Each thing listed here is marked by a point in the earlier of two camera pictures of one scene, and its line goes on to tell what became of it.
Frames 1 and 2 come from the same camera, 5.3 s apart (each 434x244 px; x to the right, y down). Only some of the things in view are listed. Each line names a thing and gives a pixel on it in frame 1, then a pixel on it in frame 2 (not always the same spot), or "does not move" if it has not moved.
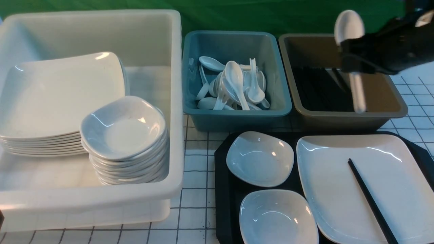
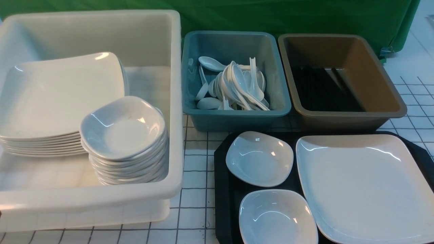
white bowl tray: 260,159 does not move
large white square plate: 396,179 does not move
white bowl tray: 277,216 does not move
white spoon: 349,24 to 240,82
